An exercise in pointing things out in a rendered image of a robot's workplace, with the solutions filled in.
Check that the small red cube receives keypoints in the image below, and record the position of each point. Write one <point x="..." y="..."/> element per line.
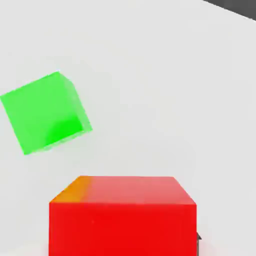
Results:
<point x="122" y="224"/>

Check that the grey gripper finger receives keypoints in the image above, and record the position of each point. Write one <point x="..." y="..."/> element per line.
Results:
<point x="198" y="243"/>

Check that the small green cube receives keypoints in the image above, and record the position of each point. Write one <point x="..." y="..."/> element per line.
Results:
<point x="44" y="114"/>

